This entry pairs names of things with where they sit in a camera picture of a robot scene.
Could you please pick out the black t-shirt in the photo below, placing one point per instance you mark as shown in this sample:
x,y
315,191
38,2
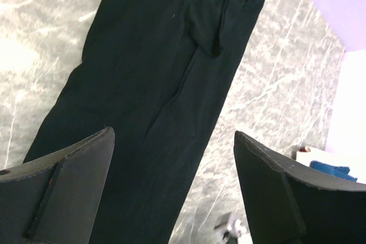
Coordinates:
x,y
157,72

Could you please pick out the white folded t-shirt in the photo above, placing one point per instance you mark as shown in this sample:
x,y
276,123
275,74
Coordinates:
x,y
306,155

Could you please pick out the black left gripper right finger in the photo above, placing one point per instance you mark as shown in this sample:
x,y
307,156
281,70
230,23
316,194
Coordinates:
x,y
288,202

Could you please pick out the blue folded t-shirt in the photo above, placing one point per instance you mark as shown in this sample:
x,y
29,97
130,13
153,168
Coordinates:
x,y
336,171

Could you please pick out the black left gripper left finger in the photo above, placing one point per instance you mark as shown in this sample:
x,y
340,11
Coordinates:
x,y
55,198

